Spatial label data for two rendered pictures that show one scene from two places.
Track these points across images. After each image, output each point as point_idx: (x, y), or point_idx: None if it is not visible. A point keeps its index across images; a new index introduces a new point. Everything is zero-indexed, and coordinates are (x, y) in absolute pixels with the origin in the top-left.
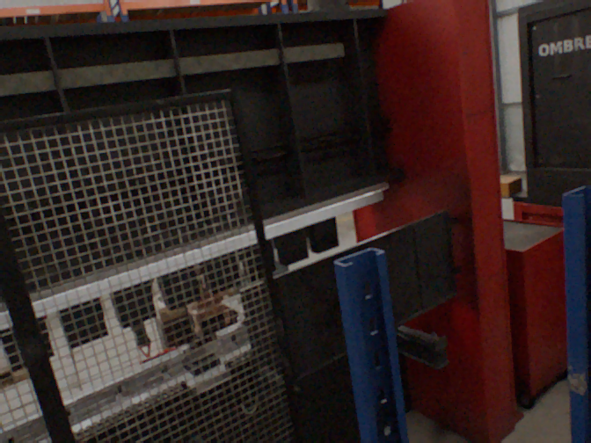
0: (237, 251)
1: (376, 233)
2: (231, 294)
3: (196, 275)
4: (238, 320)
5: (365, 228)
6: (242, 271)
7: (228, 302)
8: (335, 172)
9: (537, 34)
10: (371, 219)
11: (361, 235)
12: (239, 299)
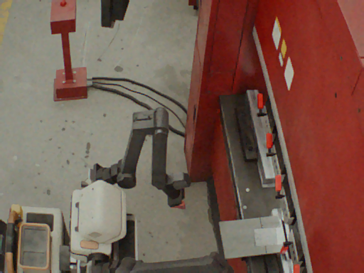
0: (293, 212)
1: (244, 62)
2: (64, 220)
3: (124, 251)
4: (288, 259)
5: (225, 60)
6: (289, 222)
7: (237, 253)
8: None
9: None
10: (240, 50)
11: (214, 67)
12: (237, 240)
